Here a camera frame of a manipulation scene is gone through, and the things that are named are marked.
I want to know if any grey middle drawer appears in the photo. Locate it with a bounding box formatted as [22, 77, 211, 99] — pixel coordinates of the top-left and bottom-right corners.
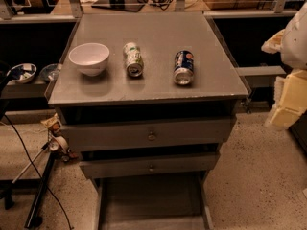
[80, 152, 220, 179]

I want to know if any black floor cable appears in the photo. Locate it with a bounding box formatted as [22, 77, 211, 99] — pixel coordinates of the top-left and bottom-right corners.
[3, 113, 75, 230]

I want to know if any crumpled snack bag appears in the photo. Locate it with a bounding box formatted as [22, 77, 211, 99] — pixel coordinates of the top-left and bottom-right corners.
[41, 114, 60, 134]

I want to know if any roll of tape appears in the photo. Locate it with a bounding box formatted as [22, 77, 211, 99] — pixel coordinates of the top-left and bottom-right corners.
[49, 136, 69, 154]

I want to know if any grey top drawer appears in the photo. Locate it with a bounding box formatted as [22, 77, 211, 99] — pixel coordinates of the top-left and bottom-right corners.
[62, 117, 236, 151]

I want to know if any white ceramic bowl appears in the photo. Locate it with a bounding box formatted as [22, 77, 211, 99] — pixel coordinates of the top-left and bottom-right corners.
[68, 43, 110, 77]

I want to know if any green white soda can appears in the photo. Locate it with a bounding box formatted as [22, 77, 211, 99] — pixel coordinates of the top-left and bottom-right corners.
[123, 42, 144, 77]

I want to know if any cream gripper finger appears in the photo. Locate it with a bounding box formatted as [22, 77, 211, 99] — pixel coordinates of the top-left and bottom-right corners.
[261, 29, 285, 54]
[265, 70, 307, 130]

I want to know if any open grey bottom drawer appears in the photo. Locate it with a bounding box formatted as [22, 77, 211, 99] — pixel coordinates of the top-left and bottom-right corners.
[94, 172, 214, 230]

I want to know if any white bowl with items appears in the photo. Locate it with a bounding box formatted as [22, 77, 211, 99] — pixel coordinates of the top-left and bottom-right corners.
[8, 63, 37, 84]

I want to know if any black stand leg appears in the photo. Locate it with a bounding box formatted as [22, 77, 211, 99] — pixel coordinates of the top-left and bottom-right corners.
[24, 154, 55, 229]

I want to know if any grey drawer cabinet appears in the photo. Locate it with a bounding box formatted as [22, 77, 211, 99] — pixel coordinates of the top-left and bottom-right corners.
[44, 11, 251, 230]

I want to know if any grey side shelf beam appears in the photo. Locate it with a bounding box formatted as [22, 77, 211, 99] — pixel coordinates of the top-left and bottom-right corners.
[237, 65, 286, 88]

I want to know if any black monitor stand base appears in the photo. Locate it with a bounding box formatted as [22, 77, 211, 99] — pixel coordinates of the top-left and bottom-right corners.
[91, 0, 145, 12]

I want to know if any blue pepsi can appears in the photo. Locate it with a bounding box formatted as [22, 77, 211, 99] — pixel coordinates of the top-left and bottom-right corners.
[173, 50, 194, 85]

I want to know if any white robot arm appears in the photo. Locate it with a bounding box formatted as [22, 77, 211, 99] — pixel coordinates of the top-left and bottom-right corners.
[261, 3, 307, 130]

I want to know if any dark glass bowl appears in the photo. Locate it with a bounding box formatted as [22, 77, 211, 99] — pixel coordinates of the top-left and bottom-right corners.
[39, 63, 61, 82]

